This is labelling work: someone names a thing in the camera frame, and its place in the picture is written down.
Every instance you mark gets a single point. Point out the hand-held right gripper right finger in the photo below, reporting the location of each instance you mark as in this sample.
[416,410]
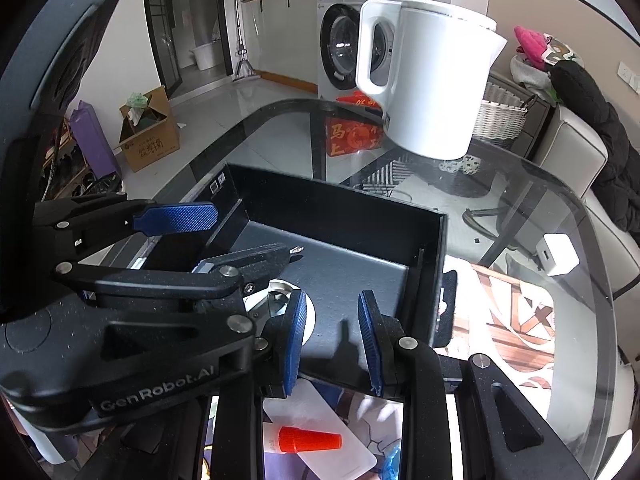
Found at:
[370,345]

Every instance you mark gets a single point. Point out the spotted slipper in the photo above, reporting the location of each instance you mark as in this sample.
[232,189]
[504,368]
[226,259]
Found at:
[460,164]

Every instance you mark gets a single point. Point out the purple bag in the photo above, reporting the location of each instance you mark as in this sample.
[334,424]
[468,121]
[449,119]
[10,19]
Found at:
[92,140]

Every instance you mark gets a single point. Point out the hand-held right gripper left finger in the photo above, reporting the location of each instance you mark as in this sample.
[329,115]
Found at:
[295,345]

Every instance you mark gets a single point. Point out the translucent white case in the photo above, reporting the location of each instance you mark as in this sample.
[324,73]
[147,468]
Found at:
[345,460]

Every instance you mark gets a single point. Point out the wall socket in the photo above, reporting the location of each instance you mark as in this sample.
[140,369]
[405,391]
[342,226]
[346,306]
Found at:
[627,74]

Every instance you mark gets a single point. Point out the blue clear plastic toy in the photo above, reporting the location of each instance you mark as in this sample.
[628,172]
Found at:
[394,462]

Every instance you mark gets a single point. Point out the white tape roll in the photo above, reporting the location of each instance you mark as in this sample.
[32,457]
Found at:
[311,316]

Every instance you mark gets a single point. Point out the black jacket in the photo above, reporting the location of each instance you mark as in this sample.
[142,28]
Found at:
[615,150]

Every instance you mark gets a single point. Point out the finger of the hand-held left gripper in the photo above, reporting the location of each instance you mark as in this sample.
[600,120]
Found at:
[250,260]
[175,217]

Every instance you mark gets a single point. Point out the mop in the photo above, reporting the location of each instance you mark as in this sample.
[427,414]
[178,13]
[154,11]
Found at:
[245,67]

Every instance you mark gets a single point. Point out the red gift box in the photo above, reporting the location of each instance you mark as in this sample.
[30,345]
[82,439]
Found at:
[350,135]

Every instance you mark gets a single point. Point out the white electric kettle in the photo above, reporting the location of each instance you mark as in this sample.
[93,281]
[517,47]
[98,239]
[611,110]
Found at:
[440,85]

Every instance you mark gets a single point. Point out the black rectangular box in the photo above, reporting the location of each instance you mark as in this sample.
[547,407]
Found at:
[340,270]

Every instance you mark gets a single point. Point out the shoe rack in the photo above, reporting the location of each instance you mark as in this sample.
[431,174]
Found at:
[75,175]

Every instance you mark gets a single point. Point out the dark framed glass door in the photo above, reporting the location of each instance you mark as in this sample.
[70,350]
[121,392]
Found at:
[160,50]

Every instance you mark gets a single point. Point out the white bucket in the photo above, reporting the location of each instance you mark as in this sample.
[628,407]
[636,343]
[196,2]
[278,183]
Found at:
[205,57]

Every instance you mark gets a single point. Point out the pink cloth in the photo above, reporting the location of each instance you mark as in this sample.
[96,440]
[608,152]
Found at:
[532,42]

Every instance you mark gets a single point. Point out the patterned cloth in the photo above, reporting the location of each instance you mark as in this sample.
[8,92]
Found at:
[562,50]

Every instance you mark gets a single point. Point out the white wicker basket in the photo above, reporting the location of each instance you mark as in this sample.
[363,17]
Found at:
[500,115]

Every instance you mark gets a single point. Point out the white kitchen cabinet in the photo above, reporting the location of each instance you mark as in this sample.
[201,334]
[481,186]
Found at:
[285,30]

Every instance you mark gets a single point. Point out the grey sofa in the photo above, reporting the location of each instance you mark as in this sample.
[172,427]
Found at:
[570,145]

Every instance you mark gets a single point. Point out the white charger cube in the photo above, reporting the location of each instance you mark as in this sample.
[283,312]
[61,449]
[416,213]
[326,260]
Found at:
[557,255]

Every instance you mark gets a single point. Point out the cardboard box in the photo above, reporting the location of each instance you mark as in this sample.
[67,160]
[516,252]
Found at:
[155,145]

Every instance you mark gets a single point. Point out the white bottle with orange cap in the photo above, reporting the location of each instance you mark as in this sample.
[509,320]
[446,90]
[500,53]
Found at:
[310,441]

